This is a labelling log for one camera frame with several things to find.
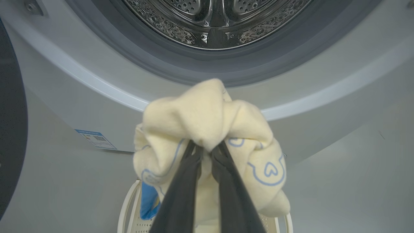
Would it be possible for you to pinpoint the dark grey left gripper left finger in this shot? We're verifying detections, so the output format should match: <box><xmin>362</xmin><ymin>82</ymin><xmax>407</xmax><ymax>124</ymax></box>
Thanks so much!
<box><xmin>149</xmin><ymin>140</ymin><xmax>203</xmax><ymax>233</ymax></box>

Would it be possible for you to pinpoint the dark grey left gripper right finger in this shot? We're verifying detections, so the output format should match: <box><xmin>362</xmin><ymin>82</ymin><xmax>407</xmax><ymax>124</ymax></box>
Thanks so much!
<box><xmin>211</xmin><ymin>140</ymin><xmax>266</xmax><ymax>233</ymax></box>

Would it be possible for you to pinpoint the blue garment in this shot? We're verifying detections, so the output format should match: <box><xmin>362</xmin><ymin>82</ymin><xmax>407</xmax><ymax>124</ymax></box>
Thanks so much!
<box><xmin>140</xmin><ymin>181</ymin><xmax>161</xmax><ymax>220</ymax></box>

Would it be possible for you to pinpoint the cream printed garment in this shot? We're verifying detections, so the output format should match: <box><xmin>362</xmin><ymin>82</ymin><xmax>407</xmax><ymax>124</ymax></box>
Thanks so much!
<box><xmin>133</xmin><ymin>78</ymin><xmax>291</xmax><ymax>233</ymax></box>

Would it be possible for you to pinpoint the dark glass washing machine door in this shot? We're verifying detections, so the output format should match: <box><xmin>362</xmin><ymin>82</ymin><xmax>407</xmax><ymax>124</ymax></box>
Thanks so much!
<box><xmin>0</xmin><ymin>18</ymin><xmax>28</xmax><ymax>220</ymax></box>

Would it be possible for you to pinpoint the cream perforated laundry basket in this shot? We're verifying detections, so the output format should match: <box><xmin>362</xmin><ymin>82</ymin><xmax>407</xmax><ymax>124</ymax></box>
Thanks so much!
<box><xmin>117</xmin><ymin>180</ymin><xmax>294</xmax><ymax>233</ymax></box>

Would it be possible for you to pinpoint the white washing machine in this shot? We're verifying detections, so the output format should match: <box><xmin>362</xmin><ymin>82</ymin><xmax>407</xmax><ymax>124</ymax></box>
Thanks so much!
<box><xmin>0</xmin><ymin>0</ymin><xmax>414</xmax><ymax>167</ymax></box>

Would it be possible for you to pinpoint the grey rubber door gasket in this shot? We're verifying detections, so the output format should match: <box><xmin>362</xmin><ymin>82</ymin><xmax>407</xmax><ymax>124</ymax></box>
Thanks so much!
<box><xmin>65</xmin><ymin>0</ymin><xmax>382</xmax><ymax>88</ymax></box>

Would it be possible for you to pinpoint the steel washing machine drum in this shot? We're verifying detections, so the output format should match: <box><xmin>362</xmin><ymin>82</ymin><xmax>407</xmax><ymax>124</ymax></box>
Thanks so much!
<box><xmin>121</xmin><ymin>0</ymin><xmax>312</xmax><ymax>50</ymax></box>

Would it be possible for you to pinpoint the blue energy sticker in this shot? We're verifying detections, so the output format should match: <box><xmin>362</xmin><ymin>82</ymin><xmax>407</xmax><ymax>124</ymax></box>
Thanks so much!
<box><xmin>74</xmin><ymin>129</ymin><xmax>117</xmax><ymax>150</ymax></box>

